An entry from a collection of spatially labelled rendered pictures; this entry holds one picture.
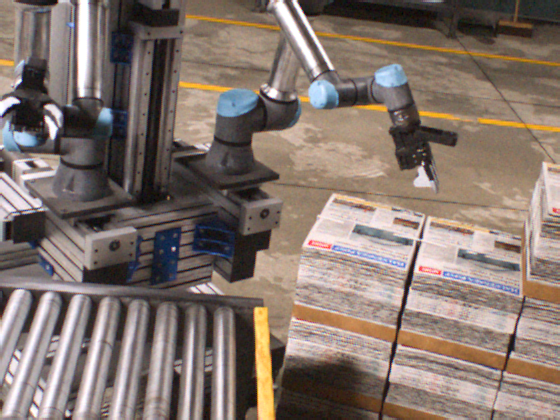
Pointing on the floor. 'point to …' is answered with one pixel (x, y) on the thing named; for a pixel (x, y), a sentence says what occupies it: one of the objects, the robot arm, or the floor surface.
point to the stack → (417, 318)
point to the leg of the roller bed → (243, 381)
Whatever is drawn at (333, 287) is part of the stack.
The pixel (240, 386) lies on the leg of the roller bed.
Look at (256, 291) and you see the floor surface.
